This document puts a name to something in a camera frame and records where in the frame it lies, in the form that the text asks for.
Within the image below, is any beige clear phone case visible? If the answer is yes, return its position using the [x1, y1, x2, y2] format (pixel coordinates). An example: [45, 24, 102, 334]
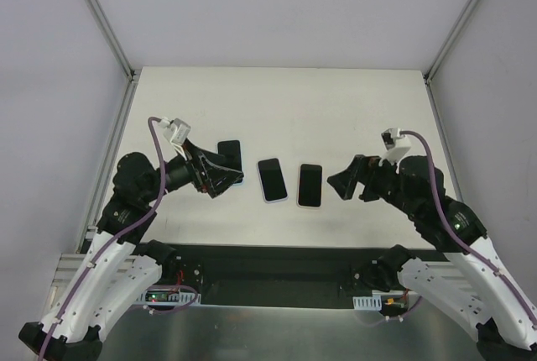
[295, 162, 324, 210]

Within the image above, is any light blue phone case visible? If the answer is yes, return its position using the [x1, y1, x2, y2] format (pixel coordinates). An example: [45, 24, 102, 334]
[232, 154, 244, 186]

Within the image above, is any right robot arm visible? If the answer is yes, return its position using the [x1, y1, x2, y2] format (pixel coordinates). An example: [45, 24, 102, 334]
[327, 154, 536, 360]

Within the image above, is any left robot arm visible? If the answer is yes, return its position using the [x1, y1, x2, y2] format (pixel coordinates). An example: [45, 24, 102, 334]
[18, 141, 243, 360]

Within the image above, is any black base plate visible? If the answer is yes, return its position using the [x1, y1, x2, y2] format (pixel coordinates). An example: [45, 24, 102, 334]
[157, 244, 414, 309]

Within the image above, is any left aluminium frame post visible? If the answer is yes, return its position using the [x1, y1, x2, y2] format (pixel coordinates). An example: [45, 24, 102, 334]
[65, 0, 142, 81]

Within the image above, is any aluminium frame post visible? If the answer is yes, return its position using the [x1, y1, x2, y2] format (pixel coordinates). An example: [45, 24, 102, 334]
[65, 0, 142, 81]
[424, 0, 482, 86]

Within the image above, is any right white cable duct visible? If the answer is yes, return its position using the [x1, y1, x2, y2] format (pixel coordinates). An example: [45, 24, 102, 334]
[352, 293, 410, 311]

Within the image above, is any white cable duct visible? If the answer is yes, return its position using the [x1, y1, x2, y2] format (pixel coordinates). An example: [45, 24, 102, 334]
[133, 287, 201, 306]
[352, 293, 410, 311]

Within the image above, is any left white cable duct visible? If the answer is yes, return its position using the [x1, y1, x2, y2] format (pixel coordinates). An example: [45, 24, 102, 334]
[133, 287, 201, 306]

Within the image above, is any right aluminium frame post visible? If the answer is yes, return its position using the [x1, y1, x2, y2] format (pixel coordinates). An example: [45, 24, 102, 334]
[424, 0, 482, 86]

